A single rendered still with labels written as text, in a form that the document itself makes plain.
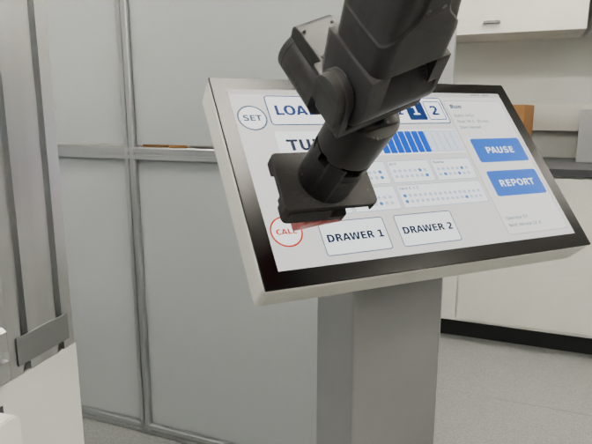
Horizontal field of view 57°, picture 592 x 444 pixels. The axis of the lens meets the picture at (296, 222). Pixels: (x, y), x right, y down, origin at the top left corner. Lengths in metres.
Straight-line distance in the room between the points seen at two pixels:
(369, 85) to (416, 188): 0.40
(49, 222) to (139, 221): 1.41
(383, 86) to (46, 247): 0.31
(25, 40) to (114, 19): 1.46
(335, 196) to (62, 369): 0.29
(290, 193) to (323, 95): 0.14
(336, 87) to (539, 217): 0.54
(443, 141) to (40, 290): 0.59
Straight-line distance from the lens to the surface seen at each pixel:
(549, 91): 3.47
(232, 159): 0.68
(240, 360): 1.86
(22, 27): 0.49
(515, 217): 0.84
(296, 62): 0.50
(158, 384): 2.10
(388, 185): 0.74
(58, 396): 0.55
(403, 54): 0.37
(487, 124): 0.93
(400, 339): 0.86
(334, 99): 0.40
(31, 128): 0.49
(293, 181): 0.53
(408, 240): 0.71
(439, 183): 0.79
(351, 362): 0.83
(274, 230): 0.64
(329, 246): 0.65
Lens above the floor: 1.15
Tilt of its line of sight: 11 degrees down
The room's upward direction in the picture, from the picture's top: straight up
